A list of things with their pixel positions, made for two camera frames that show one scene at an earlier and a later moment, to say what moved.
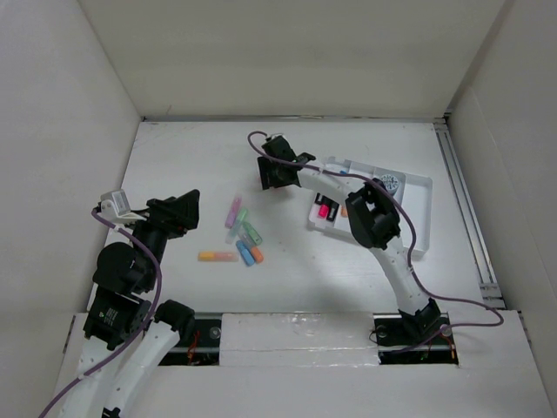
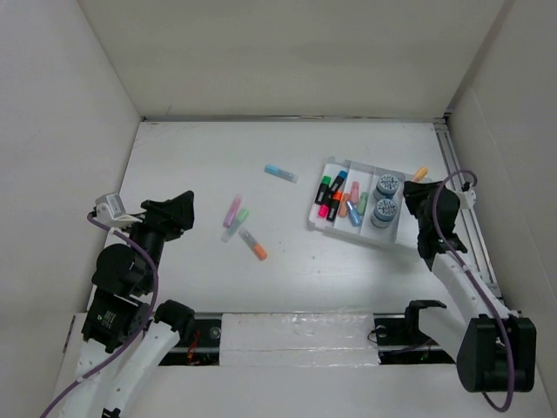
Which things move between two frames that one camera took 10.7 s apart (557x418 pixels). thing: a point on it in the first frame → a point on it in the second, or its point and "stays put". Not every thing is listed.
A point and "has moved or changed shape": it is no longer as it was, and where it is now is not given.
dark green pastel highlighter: x=253 y=236 has moved or changed shape
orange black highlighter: x=332 y=212 stays put
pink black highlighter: x=323 y=211 stays put
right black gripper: x=266 y=171 → x=413 y=191
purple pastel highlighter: x=235 y=207 stays put
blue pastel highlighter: x=244 y=252 has moved or changed shape
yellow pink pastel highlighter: x=218 y=256 → x=419 y=176
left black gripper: x=175 y=214 stays put
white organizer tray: x=412 y=194 stays put
